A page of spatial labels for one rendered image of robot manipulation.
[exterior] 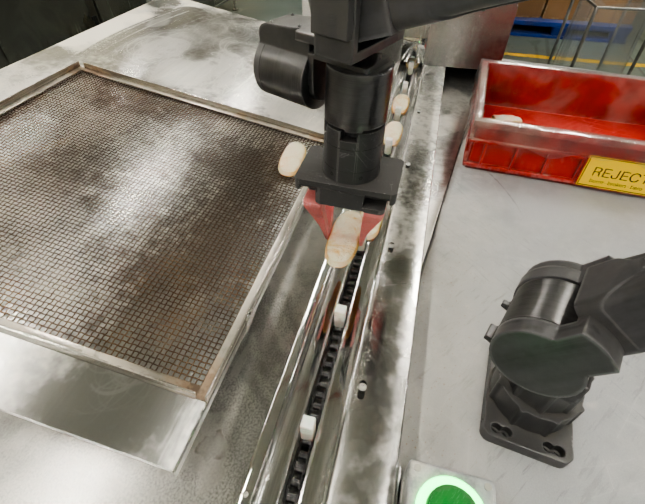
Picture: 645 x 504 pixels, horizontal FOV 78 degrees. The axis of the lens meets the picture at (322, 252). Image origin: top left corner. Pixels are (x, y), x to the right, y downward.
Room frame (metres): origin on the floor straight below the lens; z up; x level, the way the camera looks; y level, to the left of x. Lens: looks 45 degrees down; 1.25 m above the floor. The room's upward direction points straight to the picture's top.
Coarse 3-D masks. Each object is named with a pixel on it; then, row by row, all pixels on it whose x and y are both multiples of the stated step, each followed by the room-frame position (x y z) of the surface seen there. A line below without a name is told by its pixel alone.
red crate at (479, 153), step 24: (528, 120) 0.86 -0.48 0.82; (552, 120) 0.86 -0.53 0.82; (576, 120) 0.86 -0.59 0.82; (600, 120) 0.86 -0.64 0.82; (480, 144) 0.67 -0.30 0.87; (480, 168) 0.67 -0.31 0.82; (504, 168) 0.65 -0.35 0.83; (528, 168) 0.64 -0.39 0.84; (552, 168) 0.63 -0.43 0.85; (576, 168) 0.62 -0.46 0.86; (624, 192) 0.58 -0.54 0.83
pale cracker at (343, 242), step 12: (348, 216) 0.38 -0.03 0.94; (360, 216) 0.38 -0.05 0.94; (336, 228) 0.36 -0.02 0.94; (348, 228) 0.35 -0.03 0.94; (360, 228) 0.36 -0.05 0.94; (336, 240) 0.33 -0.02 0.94; (348, 240) 0.33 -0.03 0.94; (336, 252) 0.32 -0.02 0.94; (348, 252) 0.32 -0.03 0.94; (336, 264) 0.30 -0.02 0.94
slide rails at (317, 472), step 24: (408, 96) 0.93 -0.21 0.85; (408, 120) 0.81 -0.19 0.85; (384, 144) 0.71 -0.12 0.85; (384, 216) 0.49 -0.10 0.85; (336, 288) 0.34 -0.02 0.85; (360, 288) 0.34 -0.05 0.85; (360, 312) 0.30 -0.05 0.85; (312, 336) 0.26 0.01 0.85; (360, 336) 0.26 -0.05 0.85; (312, 360) 0.23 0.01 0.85; (336, 360) 0.23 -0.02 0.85; (312, 384) 0.20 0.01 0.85; (336, 384) 0.20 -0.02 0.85; (288, 408) 0.18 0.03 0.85; (336, 408) 0.18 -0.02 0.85; (288, 432) 0.15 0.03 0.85; (336, 432) 0.15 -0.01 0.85; (288, 456) 0.13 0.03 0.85; (312, 456) 0.13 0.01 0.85; (264, 480) 0.11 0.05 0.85; (312, 480) 0.11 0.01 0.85
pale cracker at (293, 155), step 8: (296, 144) 0.61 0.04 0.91; (288, 152) 0.58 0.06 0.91; (296, 152) 0.59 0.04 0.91; (304, 152) 0.59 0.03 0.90; (280, 160) 0.56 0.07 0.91; (288, 160) 0.56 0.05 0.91; (296, 160) 0.56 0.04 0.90; (280, 168) 0.54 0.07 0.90; (288, 168) 0.54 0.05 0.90; (296, 168) 0.55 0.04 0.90; (288, 176) 0.53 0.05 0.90
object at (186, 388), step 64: (0, 128) 0.55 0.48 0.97; (64, 128) 0.57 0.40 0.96; (128, 128) 0.60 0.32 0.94; (256, 128) 0.66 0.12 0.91; (0, 192) 0.41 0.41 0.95; (128, 192) 0.45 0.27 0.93; (64, 256) 0.32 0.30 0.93; (256, 256) 0.36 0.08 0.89; (0, 320) 0.23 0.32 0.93; (64, 320) 0.24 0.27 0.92; (128, 320) 0.25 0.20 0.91; (192, 320) 0.25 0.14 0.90; (192, 384) 0.18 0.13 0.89
